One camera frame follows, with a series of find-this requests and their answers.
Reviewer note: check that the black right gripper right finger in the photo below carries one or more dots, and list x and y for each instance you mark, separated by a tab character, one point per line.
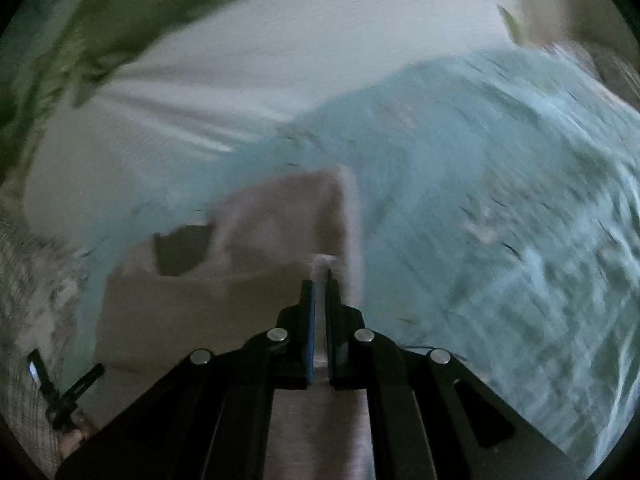
430	416

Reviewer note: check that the light blue floral bedsheet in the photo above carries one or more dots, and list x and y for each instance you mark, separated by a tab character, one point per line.
498	206

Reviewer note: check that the person's left hand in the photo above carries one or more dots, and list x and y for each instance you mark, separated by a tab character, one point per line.
82	430

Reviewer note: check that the green leaf patterned fabric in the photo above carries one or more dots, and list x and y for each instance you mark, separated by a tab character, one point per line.
47	41

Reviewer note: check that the plaid checked blanket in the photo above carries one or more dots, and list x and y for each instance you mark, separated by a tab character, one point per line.
41	282

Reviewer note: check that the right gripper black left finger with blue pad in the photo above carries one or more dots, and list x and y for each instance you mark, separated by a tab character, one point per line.
209	416

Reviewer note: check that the mauve knit sweater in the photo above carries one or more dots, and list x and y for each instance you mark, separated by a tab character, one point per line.
216	283

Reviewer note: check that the white striped pillow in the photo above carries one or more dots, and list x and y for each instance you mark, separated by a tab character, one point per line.
153	137

